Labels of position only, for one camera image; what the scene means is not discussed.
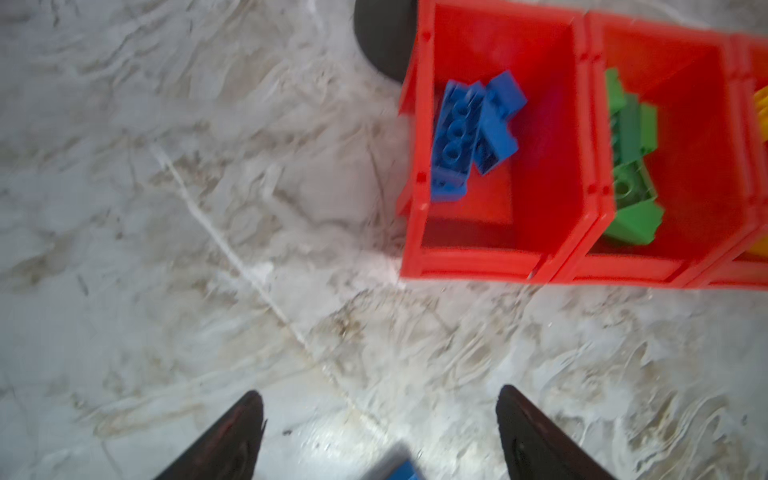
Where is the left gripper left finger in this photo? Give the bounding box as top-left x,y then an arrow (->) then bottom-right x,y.
155,390 -> 266,480

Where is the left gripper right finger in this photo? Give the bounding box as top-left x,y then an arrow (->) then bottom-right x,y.
496,385 -> 614,480

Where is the blue lego brick slanted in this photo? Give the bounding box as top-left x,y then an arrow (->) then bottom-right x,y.
361,443 -> 424,480

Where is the green lego pile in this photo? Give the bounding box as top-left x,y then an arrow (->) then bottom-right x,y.
604,68 -> 665,246

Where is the yellow lego pile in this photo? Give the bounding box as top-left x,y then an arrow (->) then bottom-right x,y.
750,86 -> 768,257

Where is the blue lego pile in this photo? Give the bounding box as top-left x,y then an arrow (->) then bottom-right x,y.
430,71 -> 527,203

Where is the left red bin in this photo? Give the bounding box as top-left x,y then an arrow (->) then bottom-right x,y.
397,1 -> 603,284

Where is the red bin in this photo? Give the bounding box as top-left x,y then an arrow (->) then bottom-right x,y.
691,33 -> 767,290
397,1 -> 603,284
556,11 -> 749,288

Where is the right red bin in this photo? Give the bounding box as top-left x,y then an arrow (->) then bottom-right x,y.
691,33 -> 767,290

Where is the middle red bin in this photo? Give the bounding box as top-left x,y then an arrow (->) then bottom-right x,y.
556,11 -> 749,288

